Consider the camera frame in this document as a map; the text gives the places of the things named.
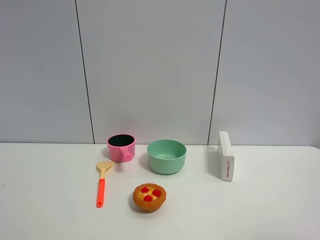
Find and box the pink toy saucepan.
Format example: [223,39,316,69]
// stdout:
[107,134,136,163]

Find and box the green bowl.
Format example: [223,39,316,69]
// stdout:
[147,139,187,175]

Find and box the white rectangular box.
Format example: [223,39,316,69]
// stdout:
[217,131,235,182]

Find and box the toy fruit tart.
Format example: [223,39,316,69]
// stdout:
[132,183,167,213]

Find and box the yellow spatula orange handle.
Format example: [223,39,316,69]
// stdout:
[96,161,114,208]

